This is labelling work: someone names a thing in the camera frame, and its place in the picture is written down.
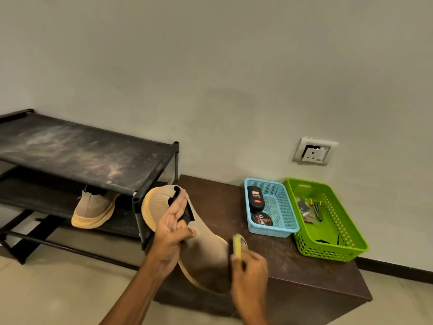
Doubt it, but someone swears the black shoe rack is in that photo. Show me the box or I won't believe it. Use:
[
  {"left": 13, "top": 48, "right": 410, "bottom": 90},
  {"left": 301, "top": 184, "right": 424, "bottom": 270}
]
[{"left": 0, "top": 108, "right": 180, "bottom": 270}]

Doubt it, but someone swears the round shoe polish tin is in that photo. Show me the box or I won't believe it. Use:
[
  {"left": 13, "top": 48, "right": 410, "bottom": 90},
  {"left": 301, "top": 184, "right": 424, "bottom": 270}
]
[{"left": 251, "top": 211, "right": 273, "bottom": 228}]

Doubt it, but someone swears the person's left forearm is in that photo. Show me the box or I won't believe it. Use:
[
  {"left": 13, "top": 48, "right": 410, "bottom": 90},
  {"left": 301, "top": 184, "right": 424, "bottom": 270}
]
[{"left": 99, "top": 258, "right": 177, "bottom": 325}]

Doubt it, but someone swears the person's right forearm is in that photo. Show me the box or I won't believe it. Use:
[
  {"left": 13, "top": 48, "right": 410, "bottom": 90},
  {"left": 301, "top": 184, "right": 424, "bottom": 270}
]
[{"left": 236, "top": 305, "right": 268, "bottom": 325}]

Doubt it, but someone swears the black shoe polish bottle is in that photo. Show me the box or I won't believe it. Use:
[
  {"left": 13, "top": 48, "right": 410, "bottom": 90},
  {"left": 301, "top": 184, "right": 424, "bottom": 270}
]
[{"left": 246, "top": 186, "right": 266, "bottom": 214}]

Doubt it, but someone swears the black tool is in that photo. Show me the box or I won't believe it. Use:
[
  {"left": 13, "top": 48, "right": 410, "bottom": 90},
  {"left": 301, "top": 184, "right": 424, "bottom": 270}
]
[{"left": 315, "top": 233, "right": 343, "bottom": 247}]

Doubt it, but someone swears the grey packet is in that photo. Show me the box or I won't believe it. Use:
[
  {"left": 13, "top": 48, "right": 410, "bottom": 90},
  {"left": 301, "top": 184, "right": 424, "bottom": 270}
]
[{"left": 297, "top": 199, "right": 316, "bottom": 224}]

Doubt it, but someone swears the green plastic basket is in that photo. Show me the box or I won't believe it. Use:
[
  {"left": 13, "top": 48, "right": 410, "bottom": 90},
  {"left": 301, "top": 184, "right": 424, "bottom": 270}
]
[{"left": 283, "top": 178, "right": 369, "bottom": 263}]

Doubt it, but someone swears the person's right hand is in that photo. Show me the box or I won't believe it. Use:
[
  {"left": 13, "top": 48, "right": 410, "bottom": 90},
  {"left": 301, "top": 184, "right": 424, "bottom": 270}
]
[{"left": 230, "top": 250, "right": 269, "bottom": 314}]

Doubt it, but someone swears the person's left hand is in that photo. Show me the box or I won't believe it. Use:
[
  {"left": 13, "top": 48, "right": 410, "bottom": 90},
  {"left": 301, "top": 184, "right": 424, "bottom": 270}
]
[{"left": 146, "top": 189, "right": 198, "bottom": 279}]

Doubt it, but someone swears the blue plastic basket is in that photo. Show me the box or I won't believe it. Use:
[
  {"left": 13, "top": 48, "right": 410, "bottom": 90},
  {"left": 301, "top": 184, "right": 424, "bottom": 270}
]
[{"left": 244, "top": 178, "right": 301, "bottom": 238}]

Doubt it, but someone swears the yellow shoe brush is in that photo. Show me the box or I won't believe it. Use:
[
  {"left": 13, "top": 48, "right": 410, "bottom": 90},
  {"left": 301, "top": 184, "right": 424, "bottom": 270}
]
[{"left": 231, "top": 233, "right": 248, "bottom": 268}]

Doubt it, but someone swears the brown wooden cabinet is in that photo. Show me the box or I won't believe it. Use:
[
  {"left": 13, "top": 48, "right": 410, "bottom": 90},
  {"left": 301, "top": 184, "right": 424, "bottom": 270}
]
[{"left": 145, "top": 174, "right": 373, "bottom": 319}]

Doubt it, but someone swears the white wall socket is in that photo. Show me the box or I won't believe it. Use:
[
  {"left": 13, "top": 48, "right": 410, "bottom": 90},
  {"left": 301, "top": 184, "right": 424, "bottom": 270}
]
[{"left": 292, "top": 136, "right": 339, "bottom": 166}]

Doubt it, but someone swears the beige knit slip-on shoe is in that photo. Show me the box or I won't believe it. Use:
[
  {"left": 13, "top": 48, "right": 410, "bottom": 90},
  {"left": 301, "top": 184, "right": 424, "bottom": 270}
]
[
  {"left": 141, "top": 185, "right": 238, "bottom": 295},
  {"left": 71, "top": 189, "right": 120, "bottom": 230}
]

